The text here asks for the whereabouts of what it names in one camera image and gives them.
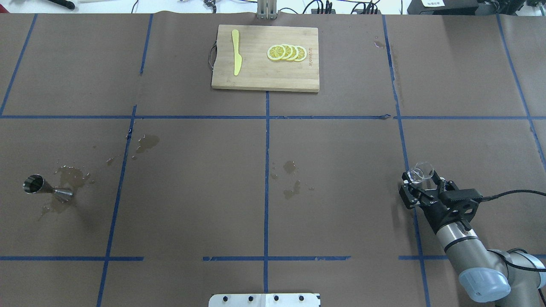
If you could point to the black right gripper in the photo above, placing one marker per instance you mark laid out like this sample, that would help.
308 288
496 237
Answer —
436 215

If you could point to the clear glass beaker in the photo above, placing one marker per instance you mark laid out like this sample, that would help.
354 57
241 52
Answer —
420 172

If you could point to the steel double jigger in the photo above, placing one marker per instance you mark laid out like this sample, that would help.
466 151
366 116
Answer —
36 184

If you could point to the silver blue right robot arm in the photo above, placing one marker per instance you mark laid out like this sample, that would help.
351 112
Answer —
512 278

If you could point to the lemon slice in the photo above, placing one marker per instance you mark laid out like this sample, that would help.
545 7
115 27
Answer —
289 51
276 52
295 53
302 54

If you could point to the bamboo cutting board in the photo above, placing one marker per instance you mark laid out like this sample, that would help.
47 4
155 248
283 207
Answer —
260 73

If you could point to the yellow plastic knife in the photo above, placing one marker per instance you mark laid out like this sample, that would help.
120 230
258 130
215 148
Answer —
235 34

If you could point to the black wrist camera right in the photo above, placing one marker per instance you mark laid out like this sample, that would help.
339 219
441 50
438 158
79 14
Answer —
461 206

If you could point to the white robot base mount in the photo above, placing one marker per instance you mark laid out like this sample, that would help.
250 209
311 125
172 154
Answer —
266 300

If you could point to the aluminium frame post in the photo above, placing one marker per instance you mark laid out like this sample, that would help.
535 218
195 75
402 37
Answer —
267 9

